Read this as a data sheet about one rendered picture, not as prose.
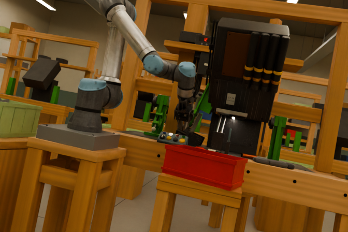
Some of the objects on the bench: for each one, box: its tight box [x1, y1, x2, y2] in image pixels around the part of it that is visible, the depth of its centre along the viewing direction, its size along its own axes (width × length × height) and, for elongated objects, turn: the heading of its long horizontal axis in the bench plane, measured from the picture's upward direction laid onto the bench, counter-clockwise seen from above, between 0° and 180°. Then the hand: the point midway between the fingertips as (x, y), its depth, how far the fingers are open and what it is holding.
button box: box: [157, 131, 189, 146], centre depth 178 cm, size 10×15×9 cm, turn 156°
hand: (183, 127), depth 169 cm, fingers closed
